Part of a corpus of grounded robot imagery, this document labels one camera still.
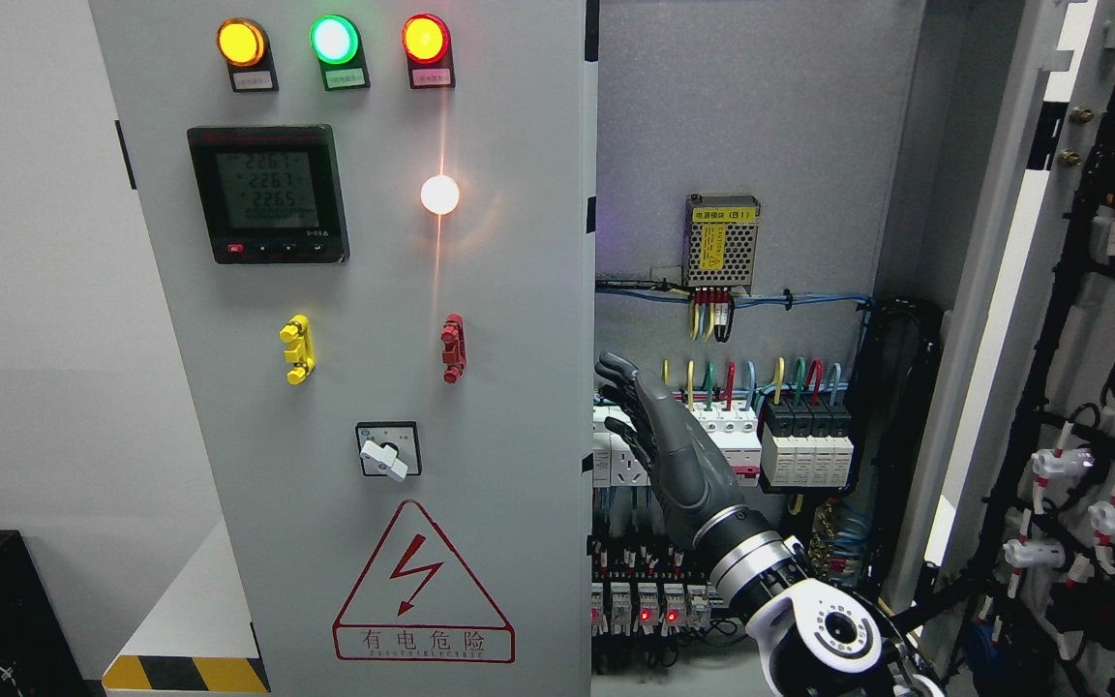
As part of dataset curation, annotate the brass ground bar right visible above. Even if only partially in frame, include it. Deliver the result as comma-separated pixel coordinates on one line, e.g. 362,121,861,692
808,498,838,581

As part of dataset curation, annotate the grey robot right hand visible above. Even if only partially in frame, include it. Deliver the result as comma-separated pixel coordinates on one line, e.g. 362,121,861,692
594,351,744,550

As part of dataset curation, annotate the grey cabinet body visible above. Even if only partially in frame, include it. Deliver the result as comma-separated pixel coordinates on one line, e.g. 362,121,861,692
585,0,1032,697

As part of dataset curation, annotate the yellow indicator light left door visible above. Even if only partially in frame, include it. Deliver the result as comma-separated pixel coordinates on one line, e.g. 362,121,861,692
216,17,279,93

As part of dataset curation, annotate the grey cabinet door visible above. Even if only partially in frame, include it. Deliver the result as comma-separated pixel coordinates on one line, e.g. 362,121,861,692
882,1,1115,696
90,1,597,696

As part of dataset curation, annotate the black white surge protector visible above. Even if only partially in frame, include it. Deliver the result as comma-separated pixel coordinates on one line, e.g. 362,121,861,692
760,400,855,493

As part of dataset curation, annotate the red terminal clip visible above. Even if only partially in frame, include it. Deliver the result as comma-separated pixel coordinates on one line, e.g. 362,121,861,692
438,313,467,384

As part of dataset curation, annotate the green indicator light left door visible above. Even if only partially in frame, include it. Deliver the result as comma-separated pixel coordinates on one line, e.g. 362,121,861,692
309,14,371,91

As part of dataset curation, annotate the perforated metal power supply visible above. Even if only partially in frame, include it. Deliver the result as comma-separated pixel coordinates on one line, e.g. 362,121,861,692
683,194,762,291

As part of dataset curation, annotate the white lit indicator lamp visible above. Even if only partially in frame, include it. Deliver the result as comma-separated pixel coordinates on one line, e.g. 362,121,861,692
419,173,460,216

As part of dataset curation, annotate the red electric danger warning sticker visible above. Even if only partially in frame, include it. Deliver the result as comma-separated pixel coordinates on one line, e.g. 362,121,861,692
332,500,515,664

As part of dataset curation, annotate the white rotary selector switch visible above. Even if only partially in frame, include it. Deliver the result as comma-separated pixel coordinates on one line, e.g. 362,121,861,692
353,422,421,482

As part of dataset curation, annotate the black cable loom right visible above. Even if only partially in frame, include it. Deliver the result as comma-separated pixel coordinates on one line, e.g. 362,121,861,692
851,297,946,638

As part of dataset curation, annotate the relay terminal row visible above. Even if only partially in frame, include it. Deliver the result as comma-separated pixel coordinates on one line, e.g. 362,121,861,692
586,534,731,638

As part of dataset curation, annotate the yellow terminal clip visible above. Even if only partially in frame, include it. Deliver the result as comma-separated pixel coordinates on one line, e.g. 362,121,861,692
278,314,316,385

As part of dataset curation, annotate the black digital power meter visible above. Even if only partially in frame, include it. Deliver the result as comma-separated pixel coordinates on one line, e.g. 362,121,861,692
187,124,349,265

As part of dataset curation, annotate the white socket breaker row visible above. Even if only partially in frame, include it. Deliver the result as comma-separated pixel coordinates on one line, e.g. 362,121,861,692
591,406,762,487

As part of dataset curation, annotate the red indicator light left door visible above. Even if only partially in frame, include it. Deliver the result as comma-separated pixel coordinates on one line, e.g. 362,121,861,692
400,14,455,89

